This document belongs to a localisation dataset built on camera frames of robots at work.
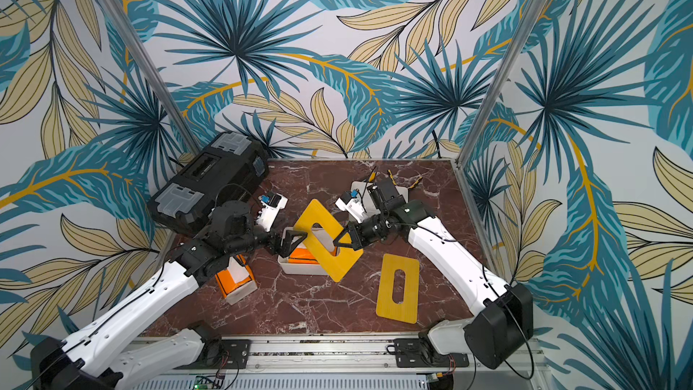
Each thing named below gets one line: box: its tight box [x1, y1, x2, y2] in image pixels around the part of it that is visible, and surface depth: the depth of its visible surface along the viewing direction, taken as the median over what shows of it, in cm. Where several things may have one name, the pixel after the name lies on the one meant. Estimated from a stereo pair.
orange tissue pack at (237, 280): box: [214, 254, 259, 307], surface depth 80 cm
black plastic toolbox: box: [147, 131, 270, 234], surface depth 93 cm
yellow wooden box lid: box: [294, 198, 364, 283], surface depth 73 cm
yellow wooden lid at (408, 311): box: [375, 253, 421, 325], surface depth 87 cm
